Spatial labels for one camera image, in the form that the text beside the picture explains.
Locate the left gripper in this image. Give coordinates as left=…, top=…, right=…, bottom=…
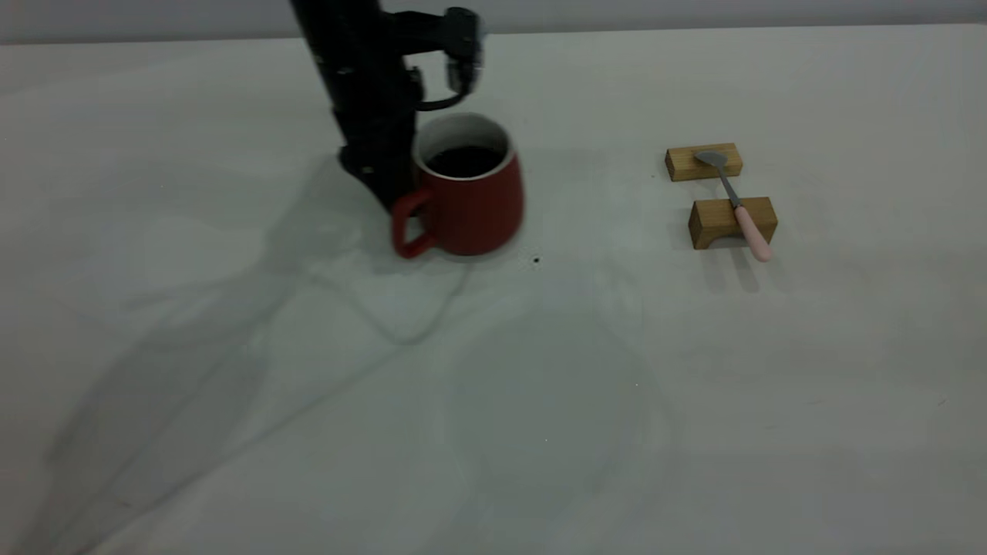
left=328, top=54, right=426, bottom=210

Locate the red coffee mug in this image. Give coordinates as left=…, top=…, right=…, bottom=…
left=391, top=112, right=527, bottom=260

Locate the pink handled grey spoon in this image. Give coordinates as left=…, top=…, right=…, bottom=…
left=694, top=150, right=773, bottom=264

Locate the flat wooden block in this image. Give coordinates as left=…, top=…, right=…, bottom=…
left=665, top=143, right=744, bottom=183

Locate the arched wooden block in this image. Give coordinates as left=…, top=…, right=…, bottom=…
left=688, top=197, right=778, bottom=251

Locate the black left camera cable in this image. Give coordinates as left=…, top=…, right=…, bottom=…
left=416, top=89, right=473, bottom=113

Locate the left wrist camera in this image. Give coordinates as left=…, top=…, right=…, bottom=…
left=386, top=6, right=484, bottom=97

